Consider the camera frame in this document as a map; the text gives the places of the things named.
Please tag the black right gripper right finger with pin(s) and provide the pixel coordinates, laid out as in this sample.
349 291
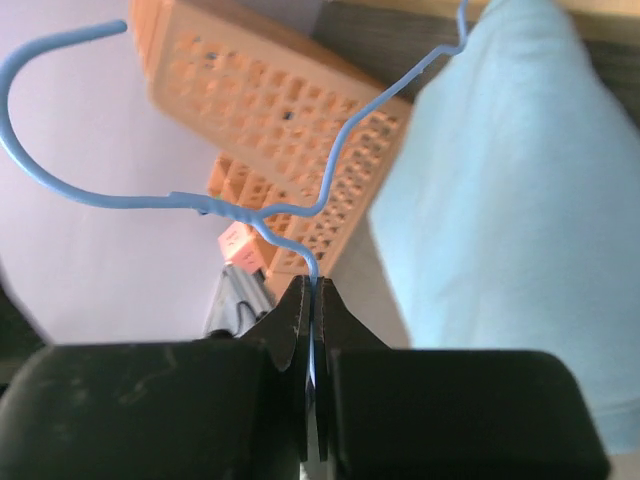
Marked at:
386 413

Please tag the light blue wire hanger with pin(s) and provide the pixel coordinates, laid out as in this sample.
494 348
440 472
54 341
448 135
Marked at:
203 204

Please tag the aluminium rail profile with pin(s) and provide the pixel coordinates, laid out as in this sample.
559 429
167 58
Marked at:
241 300

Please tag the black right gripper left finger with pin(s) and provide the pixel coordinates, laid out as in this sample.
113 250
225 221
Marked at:
211 408

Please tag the orange plastic file organizer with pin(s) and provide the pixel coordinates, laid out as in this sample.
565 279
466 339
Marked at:
273 102

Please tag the pink cube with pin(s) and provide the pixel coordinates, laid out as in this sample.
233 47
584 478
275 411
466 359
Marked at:
241 247

